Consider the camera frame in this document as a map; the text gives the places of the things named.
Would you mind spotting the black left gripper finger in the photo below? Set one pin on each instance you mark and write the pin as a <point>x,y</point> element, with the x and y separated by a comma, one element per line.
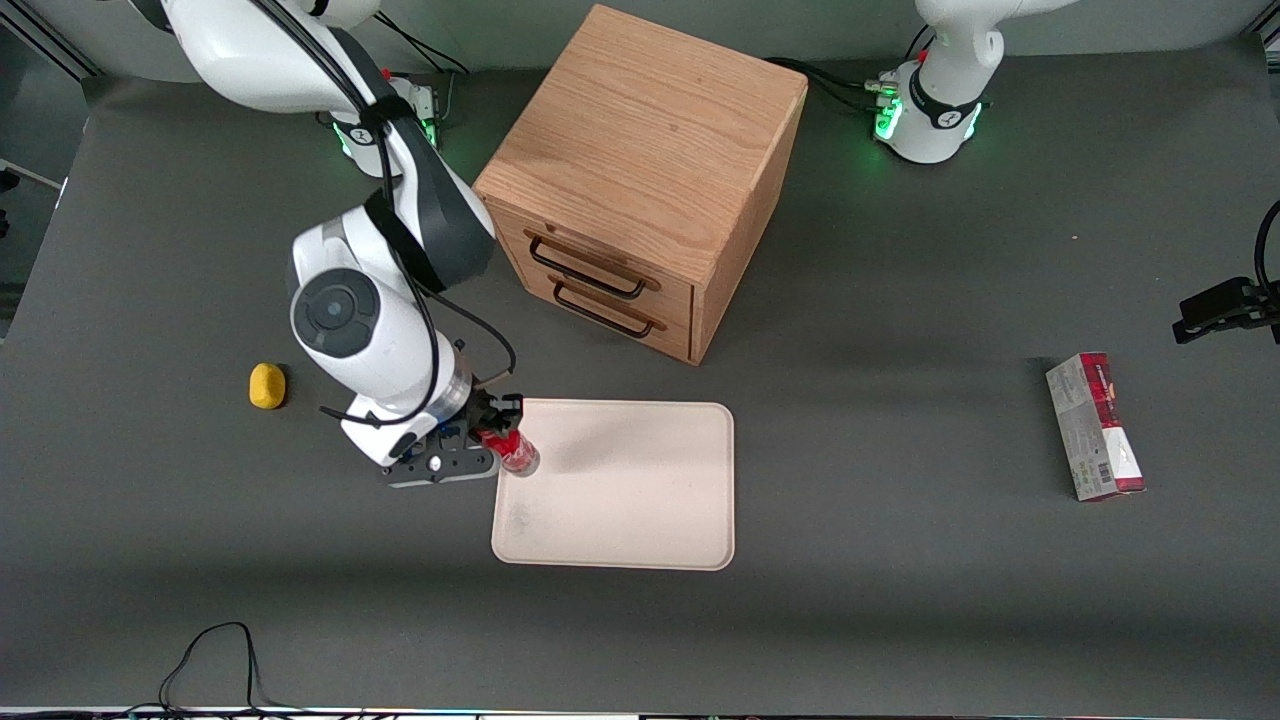
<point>1195,331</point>
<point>1212,300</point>

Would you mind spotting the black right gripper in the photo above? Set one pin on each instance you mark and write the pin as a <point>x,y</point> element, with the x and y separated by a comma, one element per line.
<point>489,409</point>

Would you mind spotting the red coke bottle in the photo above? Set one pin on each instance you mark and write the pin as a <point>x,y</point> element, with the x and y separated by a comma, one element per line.
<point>520,458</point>

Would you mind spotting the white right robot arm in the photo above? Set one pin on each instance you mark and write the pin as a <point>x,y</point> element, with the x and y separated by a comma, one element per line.
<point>370,340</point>

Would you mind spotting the cream plastic tray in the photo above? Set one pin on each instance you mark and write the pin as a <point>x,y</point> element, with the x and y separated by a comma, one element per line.
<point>630,490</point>

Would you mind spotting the grey and red carton box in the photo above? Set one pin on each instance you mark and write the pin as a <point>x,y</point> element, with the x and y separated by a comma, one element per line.
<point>1095,430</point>

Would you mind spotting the yellow lemon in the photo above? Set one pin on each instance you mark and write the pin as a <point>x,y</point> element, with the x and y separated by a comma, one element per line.
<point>267,387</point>

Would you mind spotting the wooden two-drawer cabinet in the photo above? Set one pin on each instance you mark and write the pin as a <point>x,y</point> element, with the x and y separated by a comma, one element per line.
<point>640,140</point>

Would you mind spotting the dark grey table mat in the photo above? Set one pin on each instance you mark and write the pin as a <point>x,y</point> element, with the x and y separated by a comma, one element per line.
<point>900,620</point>

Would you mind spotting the black frame rail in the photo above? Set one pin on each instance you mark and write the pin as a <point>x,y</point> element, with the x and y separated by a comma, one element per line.
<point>60,50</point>
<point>1266,38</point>

